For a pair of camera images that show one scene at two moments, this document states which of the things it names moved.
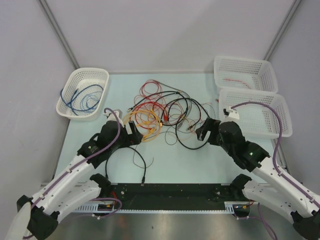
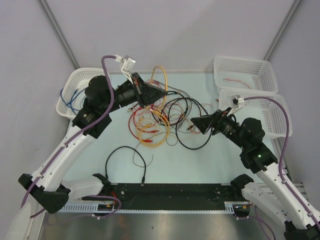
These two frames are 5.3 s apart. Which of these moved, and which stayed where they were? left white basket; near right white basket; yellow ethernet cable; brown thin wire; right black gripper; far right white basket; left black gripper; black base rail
Moved: left black gripper; yellow ethernet cable; right black gripper
Stayed: brown thin wire; left white basket; near right white basket; black base rail; far right white basket
